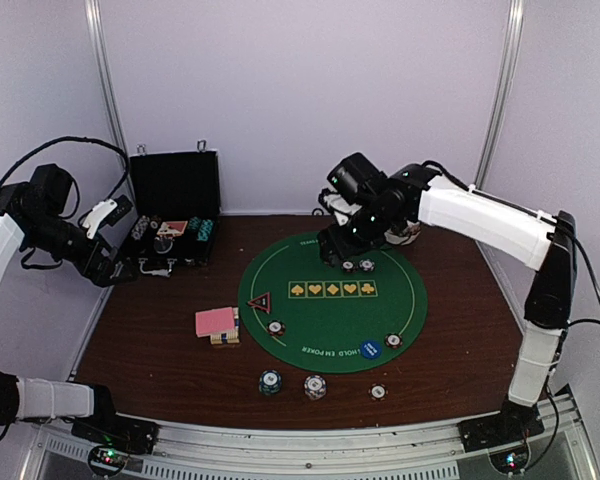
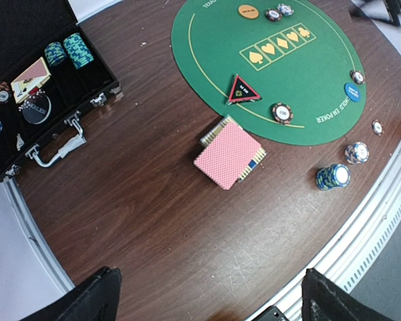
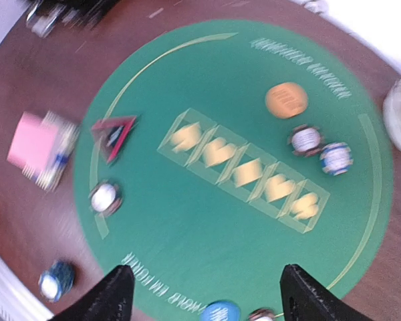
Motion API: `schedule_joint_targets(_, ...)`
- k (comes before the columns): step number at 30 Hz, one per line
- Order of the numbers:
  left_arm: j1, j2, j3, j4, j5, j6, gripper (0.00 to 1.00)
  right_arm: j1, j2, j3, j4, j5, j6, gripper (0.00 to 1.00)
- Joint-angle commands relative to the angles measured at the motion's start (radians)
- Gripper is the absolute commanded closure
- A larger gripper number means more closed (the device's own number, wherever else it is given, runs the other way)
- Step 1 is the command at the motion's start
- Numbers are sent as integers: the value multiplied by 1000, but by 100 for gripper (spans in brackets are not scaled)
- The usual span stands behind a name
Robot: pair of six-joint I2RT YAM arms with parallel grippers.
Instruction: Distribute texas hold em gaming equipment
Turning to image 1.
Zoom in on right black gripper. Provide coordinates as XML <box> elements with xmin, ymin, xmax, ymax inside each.
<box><xmin>319</xmin><ymin>200</ymin><xmax>400</xmax><ymax>265</ymax></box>

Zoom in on blue round blind button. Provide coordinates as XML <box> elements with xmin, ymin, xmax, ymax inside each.
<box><xmin>359</xmin><ymin>340</ymin><xmax>383</xmax><ymax>360</ymax></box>

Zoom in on red black triangular button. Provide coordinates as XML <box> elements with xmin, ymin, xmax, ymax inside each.
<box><xmin>247</xmin><ymin>291</ymin><xmax>272</xmax><ymax>314</ymax></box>

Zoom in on brown red chip stack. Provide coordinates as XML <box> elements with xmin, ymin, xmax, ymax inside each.
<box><xmin>369</xmin><ymin>383</ymin><xmax>387</xmax><ymax>401</ymax></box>

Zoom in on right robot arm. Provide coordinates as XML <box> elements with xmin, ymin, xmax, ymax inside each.
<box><xmin>318</xmin><ymin>152</ymin><xmax>577</xmax><ymax>442</ymax></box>

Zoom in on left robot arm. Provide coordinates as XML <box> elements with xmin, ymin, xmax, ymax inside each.
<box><xmin>0</xmin><ymin>164</ymin><xmax>138</xmax><ymax>444</ymax></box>

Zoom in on clear dealer button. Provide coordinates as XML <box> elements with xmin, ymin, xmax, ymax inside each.
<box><xmin>153</xmin><ymin>237</ymin><xmax>174</xmax><ymax>255</ymax></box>

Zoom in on brown chips in case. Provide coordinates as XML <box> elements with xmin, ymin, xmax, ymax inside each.
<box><xmin>150</xmin><ymin>215</ymin><xmax>162</xmax><ymax>229</ymax></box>

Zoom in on red card deck in case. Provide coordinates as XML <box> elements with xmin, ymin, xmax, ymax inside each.
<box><xmin>156</xmin><ymin>220</ymin><xmax>188</xmax><ymax>237</ymax></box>

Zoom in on blue green chip stack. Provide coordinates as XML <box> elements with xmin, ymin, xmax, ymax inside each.
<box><xmin>187</xmin><ymin>217</ymin><xmax>201</xmax><ymax>231</ymax></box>

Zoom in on black chip carrying case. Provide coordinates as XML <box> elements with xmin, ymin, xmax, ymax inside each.
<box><xmin>123</xmin><ymin>150</ymin><xmax>221</xmax><ymax>267</ymax></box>

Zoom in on teal chip stack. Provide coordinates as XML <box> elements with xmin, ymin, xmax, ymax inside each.
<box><xmin>196</xmin><ymin>219</ymin><xmax>215</xmax><ymax>242</ymax></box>

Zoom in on pink backed card deck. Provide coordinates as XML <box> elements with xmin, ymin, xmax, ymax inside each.
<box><xmin>195</xmin><ymin>307</ymin><xmax>236</xmax><ymax>338</ymax></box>

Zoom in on round green poker mat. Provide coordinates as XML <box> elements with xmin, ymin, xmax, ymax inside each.
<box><xmin>238</xmin><ymin>232</ymin><xmax>428</xmax><ymax>374</ymax></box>

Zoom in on gold card deck box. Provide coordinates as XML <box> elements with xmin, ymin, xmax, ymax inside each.
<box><xmin>209</xmin><ymin>307</ymin><xmax>240</xmax><ymax>345</ymax></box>

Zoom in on dark blue chip stack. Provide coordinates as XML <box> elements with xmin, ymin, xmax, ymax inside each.
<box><xmin>258</xmin><ymin>369</ymin><xmax>282</xmax><ymax>396</ymax></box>

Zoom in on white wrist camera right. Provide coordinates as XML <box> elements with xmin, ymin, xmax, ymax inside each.
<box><xmin>318</xmin><ymin>188</ymin><xmax>360</xmax><ymax>226</ymax></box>

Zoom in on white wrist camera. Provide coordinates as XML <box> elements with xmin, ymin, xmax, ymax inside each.
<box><xmin>318</xmin><ymin>188</ymin><xmax>360</xmax><ymax>226</ymax></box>
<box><xmin>79</xmin><ymin>195</ymin><xmax>133</xmax><ymax>239</ymax></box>

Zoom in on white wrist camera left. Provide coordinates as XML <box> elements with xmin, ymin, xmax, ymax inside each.
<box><xmin>79</xmin><ymin>195</ymin><xmax>133</xmax><ymax>239</ymax></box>

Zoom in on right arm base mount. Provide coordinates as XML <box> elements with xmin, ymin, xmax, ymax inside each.
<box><xmin>458</xmin><ymin>412</ymin><xmax>545</xmax><ymax>453</ymax></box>

